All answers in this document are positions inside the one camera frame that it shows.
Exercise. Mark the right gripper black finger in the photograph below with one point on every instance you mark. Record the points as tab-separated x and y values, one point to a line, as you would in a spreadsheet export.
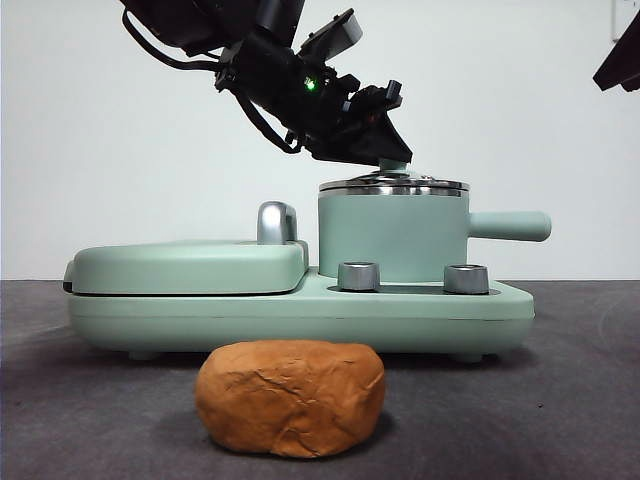
622	65

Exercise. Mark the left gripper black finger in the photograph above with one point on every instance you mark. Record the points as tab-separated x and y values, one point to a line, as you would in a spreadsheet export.
370	145

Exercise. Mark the glass lid with green knob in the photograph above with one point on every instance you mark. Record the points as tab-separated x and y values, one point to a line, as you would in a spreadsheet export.
395	188

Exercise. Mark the brown potato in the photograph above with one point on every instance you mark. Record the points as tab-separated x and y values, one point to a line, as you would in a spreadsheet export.
290	400

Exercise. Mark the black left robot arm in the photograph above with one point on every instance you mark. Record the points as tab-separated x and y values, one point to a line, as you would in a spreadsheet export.
270	75

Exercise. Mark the silver control knob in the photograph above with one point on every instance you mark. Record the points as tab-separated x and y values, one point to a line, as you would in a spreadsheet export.
465	280
357	277

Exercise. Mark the mint green breakfast machine base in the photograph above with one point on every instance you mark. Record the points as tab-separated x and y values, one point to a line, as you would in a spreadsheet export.
300	320

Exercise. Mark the mint green griddle cover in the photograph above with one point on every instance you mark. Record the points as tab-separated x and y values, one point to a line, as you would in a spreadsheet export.
185	267

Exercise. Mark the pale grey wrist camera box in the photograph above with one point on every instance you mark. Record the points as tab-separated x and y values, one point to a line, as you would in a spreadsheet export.
340	30

